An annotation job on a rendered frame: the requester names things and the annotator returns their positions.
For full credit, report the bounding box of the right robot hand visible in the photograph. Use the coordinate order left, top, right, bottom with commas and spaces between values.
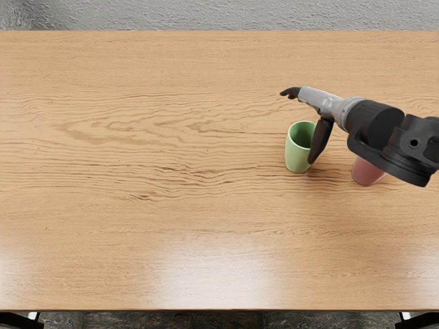
279, 86, 356, 165

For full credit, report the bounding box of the pink cup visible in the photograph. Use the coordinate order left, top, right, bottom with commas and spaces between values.
351, 156, 388, 187

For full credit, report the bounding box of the green cup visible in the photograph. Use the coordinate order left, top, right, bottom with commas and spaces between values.
285, 120, 318, 174

